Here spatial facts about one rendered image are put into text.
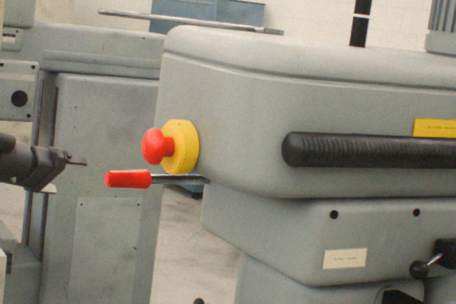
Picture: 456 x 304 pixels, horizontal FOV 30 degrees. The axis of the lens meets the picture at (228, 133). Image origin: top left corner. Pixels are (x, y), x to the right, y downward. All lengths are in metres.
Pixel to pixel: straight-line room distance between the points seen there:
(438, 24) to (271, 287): 0.42
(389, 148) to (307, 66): 0.12
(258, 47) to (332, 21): 7.02
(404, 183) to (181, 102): 0.26
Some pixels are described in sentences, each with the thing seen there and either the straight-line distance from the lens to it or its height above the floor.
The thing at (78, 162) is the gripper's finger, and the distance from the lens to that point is 1.82.
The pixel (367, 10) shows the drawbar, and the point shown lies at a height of 1.93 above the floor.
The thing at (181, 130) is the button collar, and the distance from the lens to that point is 0.91.
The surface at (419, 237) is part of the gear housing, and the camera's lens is 1.01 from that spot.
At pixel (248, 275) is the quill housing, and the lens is 1.07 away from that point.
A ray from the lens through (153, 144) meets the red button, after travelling 0.90.
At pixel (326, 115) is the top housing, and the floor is 1.82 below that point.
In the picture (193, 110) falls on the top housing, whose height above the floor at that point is 1.80.
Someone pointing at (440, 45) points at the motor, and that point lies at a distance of 1.16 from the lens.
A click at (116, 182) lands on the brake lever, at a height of 1.70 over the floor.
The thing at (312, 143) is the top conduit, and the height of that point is 1.80.
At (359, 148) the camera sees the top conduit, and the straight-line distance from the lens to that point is 0.86.
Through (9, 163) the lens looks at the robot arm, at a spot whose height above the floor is 1.56.
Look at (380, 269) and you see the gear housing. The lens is 0.98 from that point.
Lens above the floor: 1.92
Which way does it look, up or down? 8 degrees down
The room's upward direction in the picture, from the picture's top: 7 degrees clockwise
